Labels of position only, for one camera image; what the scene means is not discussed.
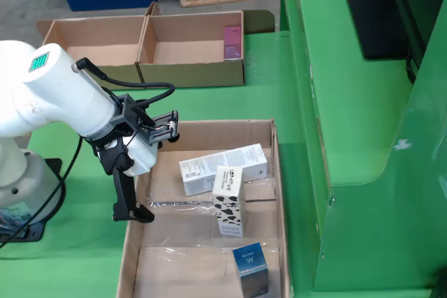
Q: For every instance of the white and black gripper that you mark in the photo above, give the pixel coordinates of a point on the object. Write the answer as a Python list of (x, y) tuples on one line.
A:
[(141, 158)]

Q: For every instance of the cow print hand cream box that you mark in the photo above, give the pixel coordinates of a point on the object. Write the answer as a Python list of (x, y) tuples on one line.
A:
[(228, 214)]

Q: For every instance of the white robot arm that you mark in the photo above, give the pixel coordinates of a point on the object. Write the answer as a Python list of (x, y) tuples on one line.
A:
[(63, 92)]

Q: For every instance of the large cardboard tray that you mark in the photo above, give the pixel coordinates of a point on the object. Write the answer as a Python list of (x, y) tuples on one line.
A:
[(164, 179)]

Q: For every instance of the long white text box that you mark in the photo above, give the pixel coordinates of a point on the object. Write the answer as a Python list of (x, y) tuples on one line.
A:
[(202, 172)]

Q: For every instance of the open cardboard box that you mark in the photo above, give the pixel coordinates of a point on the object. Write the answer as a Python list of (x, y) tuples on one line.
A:
[(97, 34), (188, 74)]

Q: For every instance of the blue W cube box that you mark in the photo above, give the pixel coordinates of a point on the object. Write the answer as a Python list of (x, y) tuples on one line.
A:
[(249, 259)]

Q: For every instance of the pink product box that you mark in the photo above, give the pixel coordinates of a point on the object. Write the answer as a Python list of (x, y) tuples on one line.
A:
[(233, 41)]

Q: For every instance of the green metal cabinet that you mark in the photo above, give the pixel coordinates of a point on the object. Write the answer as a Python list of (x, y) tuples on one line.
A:
[(349, 102)]

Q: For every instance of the black monitor panel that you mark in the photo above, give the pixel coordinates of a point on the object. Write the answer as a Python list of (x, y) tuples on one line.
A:
[(377, 15)]

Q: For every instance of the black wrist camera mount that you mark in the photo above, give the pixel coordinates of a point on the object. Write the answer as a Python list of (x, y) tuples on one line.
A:
[(127, 113)]

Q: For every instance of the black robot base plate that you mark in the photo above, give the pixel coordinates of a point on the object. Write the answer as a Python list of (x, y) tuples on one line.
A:
[(35, 234)]

